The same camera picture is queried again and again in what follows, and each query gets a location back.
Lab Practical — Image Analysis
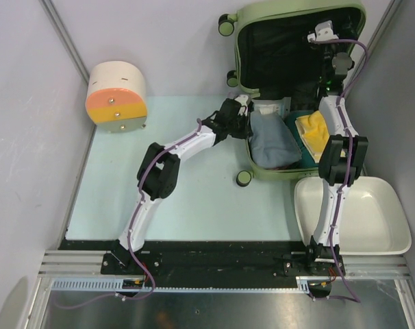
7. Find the green hard shell suitcase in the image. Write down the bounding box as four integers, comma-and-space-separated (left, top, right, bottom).
216, 0, 368, 188

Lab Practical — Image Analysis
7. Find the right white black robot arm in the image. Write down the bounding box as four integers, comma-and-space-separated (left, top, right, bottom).
303, 49, 368, 275

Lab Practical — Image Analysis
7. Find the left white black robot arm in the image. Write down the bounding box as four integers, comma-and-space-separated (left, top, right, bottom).
111, 95, 253, 274

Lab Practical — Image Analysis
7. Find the white folded cloth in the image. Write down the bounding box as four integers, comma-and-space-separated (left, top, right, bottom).
253, 99, 284, 114

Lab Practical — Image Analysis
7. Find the grey blue folded cloth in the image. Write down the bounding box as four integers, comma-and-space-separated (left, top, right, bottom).
249, 111, 302, 169

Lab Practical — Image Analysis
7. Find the yellow folded cloth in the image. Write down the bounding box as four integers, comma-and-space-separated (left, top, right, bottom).
296, 110, 329, 156

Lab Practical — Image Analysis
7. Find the light blue table mat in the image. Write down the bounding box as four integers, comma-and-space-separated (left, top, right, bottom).
66, 95, 301, 241

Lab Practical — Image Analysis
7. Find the dark teal cloth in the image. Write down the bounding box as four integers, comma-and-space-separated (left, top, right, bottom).
284, 110, 318, 169

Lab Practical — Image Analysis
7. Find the round cream drawer cabinet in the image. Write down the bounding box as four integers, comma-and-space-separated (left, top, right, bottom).
85, 61, 147, 132

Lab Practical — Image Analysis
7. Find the white plastic tray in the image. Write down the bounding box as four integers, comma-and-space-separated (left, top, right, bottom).
294, 176, 412, 256

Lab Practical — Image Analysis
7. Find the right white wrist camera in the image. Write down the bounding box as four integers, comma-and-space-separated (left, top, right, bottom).
307, 20, 339, 43

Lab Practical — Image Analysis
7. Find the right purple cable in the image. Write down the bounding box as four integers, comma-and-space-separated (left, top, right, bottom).
310, 38, 369, 304

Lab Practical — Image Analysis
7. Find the purple cable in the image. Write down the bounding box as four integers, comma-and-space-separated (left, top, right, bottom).
310, 38, 369, 304
53, 118, 225, 309

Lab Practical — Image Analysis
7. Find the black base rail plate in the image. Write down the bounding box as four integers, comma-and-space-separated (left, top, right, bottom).
60, 240, 344, 289

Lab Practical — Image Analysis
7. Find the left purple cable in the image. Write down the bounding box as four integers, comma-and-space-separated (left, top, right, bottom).
53, 118, 225, 309

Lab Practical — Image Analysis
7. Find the grey slotted cable duct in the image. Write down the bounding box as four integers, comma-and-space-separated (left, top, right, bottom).
51, 278, 310, 294

